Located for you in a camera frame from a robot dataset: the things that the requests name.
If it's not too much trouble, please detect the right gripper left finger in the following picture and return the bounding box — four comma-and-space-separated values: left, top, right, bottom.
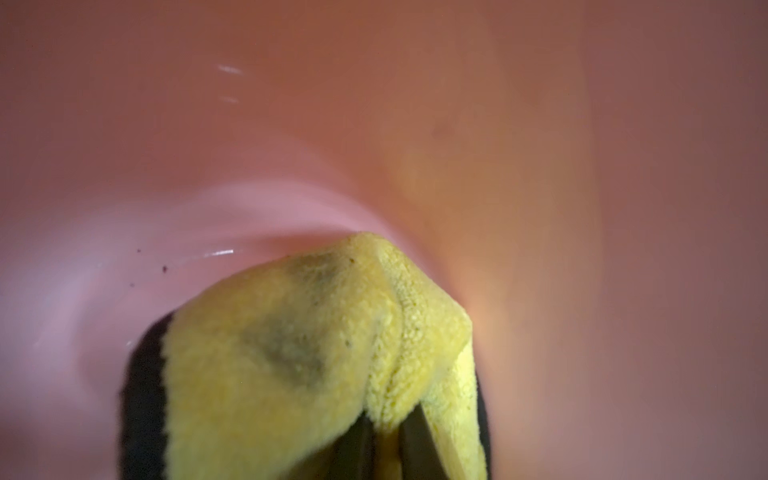
325, 413, 376, 480

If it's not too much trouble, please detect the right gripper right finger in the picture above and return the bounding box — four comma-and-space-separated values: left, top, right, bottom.
398, 404, 448, 480

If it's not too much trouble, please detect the yellow microfiber cloth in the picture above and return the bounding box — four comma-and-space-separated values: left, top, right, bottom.
119, 231, 493, 480

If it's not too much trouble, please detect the pink plastic bucket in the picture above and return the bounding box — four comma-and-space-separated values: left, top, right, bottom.
1, 1, 767, 479

